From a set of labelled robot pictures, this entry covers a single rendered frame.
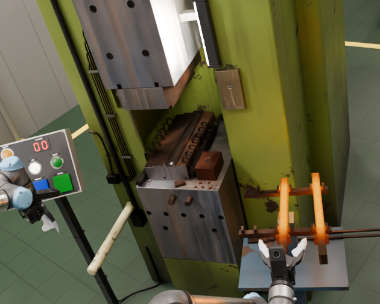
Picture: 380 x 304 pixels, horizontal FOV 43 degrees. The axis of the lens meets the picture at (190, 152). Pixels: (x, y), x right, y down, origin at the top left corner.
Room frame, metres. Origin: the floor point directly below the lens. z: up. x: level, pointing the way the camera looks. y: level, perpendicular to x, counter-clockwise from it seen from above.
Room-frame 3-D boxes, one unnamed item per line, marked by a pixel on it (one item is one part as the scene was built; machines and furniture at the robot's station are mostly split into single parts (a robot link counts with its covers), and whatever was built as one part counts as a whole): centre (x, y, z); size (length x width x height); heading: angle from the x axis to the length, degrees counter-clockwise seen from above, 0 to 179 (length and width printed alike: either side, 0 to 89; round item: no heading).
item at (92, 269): (1.75, 0.47, 0.62); 0.44 x 0.05 x 0.05; 152
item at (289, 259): (0.98, -0.17, 0.94); 0.12 x 0.08 x 0.09; 161
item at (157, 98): (1.85, 0.02, 1.32); 0.42 x 0.20 x 0.10; 152
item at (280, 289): (0.90, -0.15, 0.95); 0.08 x 0.05 x 0.08; 71
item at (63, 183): (1.73, 0.56, 1.01); 0.07 x 0.05 x 0.07; 87
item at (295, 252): (1.05, -0.26, 0.94); 0.09 x 0.03 x 0.06; 125
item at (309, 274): (1.28, -0.27, 0.67); 0.40 x 0.30 x 0.02; 71
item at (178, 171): (1.85, 0.02, 0.96); 0.42 x 0.20 x 0.09; 152
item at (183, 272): (1.84, -0.03, 0.23); 0.56 x 0.38 x 0.47; 152
